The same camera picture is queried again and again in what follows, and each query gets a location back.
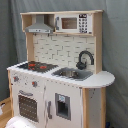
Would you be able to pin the white oven door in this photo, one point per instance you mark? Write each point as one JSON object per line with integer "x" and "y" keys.
{"x": 28, "y": 103}

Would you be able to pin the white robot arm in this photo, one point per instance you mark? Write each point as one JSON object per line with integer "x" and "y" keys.
{"x": 19, "y": 122}

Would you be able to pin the wooden toy kitchen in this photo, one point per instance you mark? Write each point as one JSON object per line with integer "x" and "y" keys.
{"x": 63, "y": 49}

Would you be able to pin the grey toy sink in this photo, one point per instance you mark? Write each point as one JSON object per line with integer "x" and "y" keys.
{"x": 73, "y": 74}

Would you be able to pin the black toy faucet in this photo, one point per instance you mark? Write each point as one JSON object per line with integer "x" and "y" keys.
{"x": 82, "y": 64}

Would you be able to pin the black stove top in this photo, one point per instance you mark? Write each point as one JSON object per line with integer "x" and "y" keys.
{"x": 37, "y": 66}

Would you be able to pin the right red stove knob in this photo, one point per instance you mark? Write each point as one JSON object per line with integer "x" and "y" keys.
{"x": 34, "y": 83}

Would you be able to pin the red stove knob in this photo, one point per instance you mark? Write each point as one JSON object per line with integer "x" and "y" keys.
{"x": 34, "y": 83}
{"x": 15, "y": 78}

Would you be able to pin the white toy microwave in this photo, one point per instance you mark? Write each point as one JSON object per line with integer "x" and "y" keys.
{"x": 74, "y": 23}

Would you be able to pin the white cabinet door with dispenser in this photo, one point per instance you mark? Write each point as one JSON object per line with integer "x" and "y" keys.
{"x": 63, "y": 106}

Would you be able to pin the grey range hood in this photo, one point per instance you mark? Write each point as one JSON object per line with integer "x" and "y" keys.
{"x": 39, "y": 26}

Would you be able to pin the left red stove knob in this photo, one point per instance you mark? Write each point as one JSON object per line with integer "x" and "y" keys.
{"x": 15, "y": 78}

